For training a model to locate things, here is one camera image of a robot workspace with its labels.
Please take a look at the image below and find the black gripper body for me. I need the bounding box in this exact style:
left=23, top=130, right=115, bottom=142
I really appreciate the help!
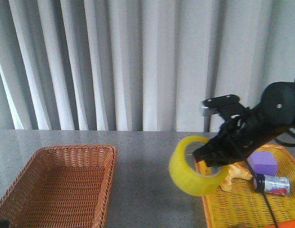
left=192, top=111, right=278, bottom=167

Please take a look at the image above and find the yellow tape roll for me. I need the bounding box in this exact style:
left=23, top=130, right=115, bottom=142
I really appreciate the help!
left=169, top=135, right=228, bottom=196

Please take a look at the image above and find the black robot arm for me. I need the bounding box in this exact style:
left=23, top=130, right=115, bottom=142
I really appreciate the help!
left=193, top=82, right=295, bottom=167

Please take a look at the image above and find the toy croissant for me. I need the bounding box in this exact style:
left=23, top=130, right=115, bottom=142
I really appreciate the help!
left=220, top=163, right=253, bottom=192

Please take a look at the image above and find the purple foam block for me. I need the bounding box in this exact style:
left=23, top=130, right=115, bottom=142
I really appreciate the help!
left=247, top=151, right=278, bottom=176

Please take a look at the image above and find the small printed can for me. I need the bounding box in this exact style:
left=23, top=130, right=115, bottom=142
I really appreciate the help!
left=253, top=173, right=291, bottom=196

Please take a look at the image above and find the yellow woven basket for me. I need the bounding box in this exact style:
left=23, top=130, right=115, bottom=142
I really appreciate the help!
left=202, top=143, right=295, bottom=228

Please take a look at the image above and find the orange toy carrot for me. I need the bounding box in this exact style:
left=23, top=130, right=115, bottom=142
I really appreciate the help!
left=264, top=219, right=295, bottom=228

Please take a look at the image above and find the brown wicker basket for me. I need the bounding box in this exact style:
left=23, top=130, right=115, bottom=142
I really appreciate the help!
left=0, top=144, right=117, bottom=228

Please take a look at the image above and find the grey curtain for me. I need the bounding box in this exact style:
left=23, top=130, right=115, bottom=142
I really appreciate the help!
left=0, top=0, right=295, bottom=132

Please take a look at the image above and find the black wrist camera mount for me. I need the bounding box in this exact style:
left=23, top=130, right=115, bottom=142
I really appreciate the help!
left=201, top=94, right=248, bottom=121

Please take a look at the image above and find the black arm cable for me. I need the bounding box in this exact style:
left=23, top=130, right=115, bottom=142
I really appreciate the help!
left=246, top=161, right=279, bottom=228

